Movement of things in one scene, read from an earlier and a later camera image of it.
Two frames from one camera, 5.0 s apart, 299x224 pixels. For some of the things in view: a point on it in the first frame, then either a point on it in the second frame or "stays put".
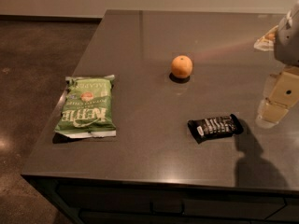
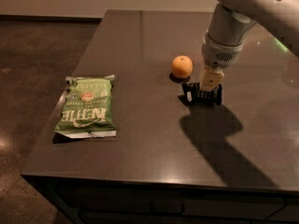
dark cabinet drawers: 90,201 stays put
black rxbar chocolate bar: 223,126 → 192,92
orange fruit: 181,66 stays put
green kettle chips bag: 88,111 stays put
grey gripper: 288,44 → 219,52
